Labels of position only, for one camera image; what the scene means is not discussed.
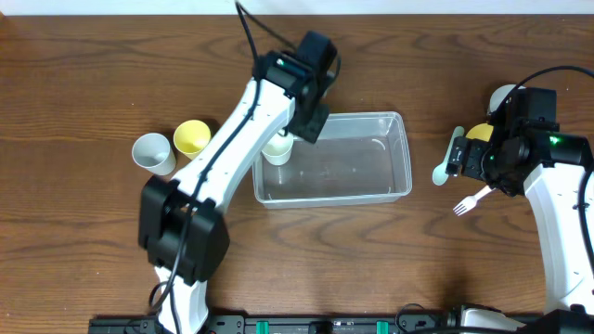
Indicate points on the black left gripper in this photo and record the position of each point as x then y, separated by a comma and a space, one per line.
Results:
306, 122

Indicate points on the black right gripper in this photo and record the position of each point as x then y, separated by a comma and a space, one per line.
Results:
458, 157

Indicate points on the yellow plastic bowl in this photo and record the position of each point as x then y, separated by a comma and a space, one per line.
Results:
482, 131

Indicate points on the cream plastic cup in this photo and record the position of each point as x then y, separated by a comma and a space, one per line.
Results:
278, 149

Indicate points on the grey plastic bowl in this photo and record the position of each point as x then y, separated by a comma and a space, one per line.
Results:
498, 96

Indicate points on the yellow plastic cup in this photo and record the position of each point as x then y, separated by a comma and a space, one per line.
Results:
191, 137

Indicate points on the grey plastic cup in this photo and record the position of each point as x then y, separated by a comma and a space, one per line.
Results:
153, 152

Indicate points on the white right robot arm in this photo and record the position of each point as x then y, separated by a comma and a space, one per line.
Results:
524, 153

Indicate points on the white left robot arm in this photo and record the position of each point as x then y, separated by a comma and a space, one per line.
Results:
181, 221

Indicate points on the clear plastic container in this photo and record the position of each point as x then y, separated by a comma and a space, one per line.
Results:
359, 158

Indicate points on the mint green plastic spoon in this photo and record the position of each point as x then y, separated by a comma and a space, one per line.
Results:
439, 175

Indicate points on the pink plastic fork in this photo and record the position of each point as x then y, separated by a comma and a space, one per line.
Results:
470, 202

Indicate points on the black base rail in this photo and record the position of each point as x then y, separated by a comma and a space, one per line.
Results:
416, 322

